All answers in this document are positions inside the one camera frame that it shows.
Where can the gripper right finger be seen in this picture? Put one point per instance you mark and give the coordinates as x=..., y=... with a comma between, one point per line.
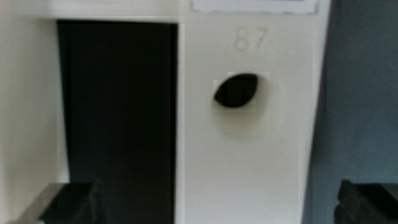
x=366, y=203

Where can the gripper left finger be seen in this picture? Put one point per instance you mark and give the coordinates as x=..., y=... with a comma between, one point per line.
x=69, y=204

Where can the white chair back frame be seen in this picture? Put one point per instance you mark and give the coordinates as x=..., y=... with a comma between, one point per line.
x=251, y=52

